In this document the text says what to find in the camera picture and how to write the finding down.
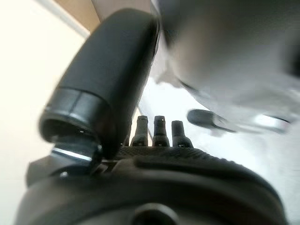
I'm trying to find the white counter cabinet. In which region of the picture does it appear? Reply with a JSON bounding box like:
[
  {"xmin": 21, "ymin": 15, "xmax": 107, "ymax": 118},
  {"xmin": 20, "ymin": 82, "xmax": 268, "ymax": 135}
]
[{"xmin": 0, "ymin": 0, "xmax": 94, "ymax": 225}]

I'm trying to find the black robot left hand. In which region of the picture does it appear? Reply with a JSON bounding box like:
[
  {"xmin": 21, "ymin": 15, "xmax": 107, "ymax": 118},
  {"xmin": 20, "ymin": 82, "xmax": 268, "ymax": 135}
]
[{"xmin": 14, "ymin": 8, "xmax": 289, "ymax": 225}]

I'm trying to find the black robot foot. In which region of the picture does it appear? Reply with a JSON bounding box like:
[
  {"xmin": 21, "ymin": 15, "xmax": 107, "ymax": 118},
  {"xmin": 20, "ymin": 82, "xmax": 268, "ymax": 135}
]
[{"xmin": 187, "ymin": 109, "xmax": 289, "ymax": 138}]

